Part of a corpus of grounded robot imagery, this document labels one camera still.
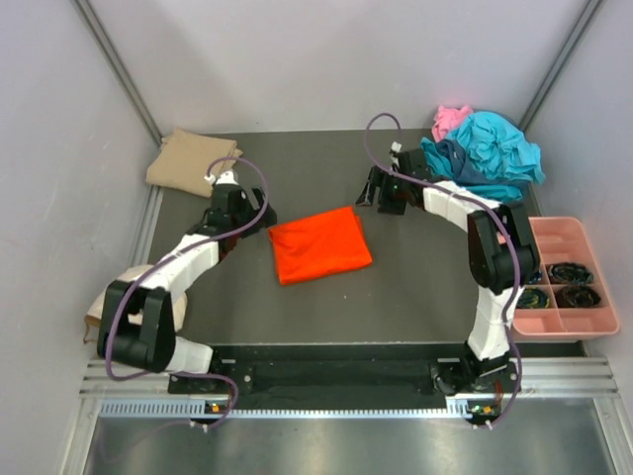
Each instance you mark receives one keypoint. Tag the pink t shirt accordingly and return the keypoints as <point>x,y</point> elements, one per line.
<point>448,119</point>

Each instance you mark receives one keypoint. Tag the turquoise t shirt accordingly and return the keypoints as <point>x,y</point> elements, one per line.
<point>445,158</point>

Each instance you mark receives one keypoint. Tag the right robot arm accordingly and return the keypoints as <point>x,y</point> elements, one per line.
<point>502,256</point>

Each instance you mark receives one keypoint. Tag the aluminium frame rail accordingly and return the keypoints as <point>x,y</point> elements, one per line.
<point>565,377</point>

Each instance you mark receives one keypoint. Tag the orange t shirt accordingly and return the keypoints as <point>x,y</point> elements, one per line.
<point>319,246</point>

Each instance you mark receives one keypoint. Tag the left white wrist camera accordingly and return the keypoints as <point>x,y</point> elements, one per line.
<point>228,177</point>

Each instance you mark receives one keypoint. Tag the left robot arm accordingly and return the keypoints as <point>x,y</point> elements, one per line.
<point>137,336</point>

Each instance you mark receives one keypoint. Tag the folded beige t shirt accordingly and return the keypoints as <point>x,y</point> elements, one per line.
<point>184,159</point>

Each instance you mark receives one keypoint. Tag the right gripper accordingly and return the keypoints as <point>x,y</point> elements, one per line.
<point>380,179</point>

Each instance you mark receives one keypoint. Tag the pink divided tray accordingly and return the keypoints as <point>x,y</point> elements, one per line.
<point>566,298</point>

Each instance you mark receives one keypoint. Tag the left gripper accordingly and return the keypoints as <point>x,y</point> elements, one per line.
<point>258,197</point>

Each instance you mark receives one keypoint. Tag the grey slotted cable duct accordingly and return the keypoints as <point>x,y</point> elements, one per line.
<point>198,409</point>

